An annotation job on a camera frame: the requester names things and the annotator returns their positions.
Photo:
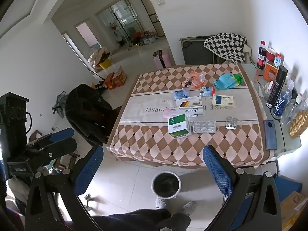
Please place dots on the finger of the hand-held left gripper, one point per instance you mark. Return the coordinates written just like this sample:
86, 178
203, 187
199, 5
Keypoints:
60, 134
63, 147

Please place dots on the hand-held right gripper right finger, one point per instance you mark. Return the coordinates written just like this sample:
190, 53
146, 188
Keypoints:
216, 170

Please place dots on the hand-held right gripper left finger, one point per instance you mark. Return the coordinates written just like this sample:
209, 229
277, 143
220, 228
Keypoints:
89, 168

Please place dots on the white round trash bin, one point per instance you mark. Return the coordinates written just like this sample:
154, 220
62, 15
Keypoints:
166, 185

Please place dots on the white box blue label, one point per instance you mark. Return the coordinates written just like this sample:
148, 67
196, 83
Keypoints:
226, 101

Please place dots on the pink and white long box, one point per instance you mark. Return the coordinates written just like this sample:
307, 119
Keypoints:
175, 112

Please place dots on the white box striped label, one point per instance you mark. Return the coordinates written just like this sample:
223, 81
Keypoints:
190, 101

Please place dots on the metal dumbbell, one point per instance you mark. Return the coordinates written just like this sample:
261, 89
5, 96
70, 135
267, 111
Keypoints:
89, 202

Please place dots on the black jacket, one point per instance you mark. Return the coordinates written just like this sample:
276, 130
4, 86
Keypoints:
86, 110

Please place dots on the large silver blister pack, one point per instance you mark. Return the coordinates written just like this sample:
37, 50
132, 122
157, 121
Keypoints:
204, 126

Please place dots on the person's right grey slipper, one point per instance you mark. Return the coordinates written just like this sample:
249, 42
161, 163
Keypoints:
190, 208

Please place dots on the person's grey slipper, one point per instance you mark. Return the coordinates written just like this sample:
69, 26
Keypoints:
160, 202
190, 208

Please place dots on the small silver blister pack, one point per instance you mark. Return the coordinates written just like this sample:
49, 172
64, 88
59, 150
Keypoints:
231, 122

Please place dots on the brown checked tablecloth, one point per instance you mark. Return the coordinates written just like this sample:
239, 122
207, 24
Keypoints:
144, 146

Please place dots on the green and white box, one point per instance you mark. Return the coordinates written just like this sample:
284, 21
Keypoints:
178, 125

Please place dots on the person's right leg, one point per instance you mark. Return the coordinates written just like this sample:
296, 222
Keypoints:
179, 222

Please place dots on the person's leg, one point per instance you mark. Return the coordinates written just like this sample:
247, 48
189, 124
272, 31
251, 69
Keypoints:
134, 220
179, 222

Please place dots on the person's left grey slipper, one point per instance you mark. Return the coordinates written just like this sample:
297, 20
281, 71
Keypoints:
160, 202

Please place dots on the blue smartphone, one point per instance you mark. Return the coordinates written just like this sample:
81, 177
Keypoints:
270, 134

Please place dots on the person's left leg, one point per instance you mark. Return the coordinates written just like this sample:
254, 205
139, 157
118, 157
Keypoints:
134, 220

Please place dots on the orange cardboard box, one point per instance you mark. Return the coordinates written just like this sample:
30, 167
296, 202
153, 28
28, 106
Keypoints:
109, 81
120, 77

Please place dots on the blue chair seat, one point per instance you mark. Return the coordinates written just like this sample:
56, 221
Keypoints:
287, 186

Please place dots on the yellow bin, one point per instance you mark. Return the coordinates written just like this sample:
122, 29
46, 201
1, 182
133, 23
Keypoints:
105, 64

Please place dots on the brown cardboard box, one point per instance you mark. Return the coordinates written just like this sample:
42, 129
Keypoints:
292, 207

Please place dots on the small blue packet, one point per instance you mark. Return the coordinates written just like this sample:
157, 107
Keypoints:
181, 93

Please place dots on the beige coat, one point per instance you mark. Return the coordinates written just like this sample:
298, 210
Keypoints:
98, 55

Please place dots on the blue and green plastic packet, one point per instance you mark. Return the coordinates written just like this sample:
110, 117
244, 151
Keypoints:
226, 80

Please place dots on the blue label water bottle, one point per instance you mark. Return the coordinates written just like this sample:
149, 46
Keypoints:
281, 103

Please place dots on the orange plastic bag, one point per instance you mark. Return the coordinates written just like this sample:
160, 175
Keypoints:
196, 79

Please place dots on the gold box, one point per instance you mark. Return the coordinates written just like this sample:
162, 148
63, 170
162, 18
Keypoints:
298, 125

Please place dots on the clear glass jar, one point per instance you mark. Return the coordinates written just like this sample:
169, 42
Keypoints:
264, 90

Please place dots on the clear plastic bottle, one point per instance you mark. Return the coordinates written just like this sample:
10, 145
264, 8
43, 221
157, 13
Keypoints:
290, 112

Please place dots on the black spray can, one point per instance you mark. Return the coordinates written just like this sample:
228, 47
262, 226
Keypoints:
276, 86

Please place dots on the dark folding bed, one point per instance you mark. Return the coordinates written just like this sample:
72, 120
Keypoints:
195, 50

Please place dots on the cola bottle red cap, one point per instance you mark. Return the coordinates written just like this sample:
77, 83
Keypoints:
261, 56

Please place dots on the black coat rack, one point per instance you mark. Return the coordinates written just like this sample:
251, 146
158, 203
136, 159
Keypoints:
119, 26

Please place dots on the pink suitcase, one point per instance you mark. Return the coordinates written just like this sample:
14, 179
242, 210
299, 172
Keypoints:
162, 59

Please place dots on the blue white milk carton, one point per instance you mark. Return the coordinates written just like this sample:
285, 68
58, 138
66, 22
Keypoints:
278, 61

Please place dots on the black white checkered blanket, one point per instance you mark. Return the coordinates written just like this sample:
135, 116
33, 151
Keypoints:
226, 44

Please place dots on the red cup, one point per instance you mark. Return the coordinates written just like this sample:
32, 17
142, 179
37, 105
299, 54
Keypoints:
270, 54

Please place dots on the glass sliding door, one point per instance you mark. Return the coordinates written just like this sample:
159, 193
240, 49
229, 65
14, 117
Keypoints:
127, 16

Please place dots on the white wall switch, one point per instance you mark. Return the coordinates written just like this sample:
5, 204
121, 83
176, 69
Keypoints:
160, 1

